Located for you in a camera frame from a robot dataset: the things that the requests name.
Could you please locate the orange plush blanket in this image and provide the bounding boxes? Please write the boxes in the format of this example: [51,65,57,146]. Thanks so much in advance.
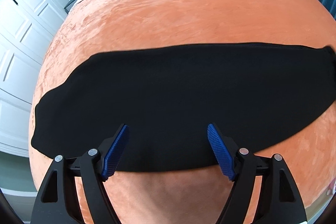
[28,0,336,224]

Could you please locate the dark bedside table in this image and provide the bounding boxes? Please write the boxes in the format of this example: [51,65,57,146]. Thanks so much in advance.
[64,0,81,14]

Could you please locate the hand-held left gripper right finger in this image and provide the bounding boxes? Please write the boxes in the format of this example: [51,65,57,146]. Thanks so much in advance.
[207,123,307,224]

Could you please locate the black pants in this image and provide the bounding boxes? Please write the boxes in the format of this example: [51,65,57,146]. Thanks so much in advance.
[31,42,336,174]

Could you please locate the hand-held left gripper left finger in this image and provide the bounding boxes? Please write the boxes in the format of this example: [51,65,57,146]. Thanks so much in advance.
[31,124,130,224]

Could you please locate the white wardrobe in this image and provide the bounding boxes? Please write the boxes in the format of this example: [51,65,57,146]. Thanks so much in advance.
[0,0,74,159]

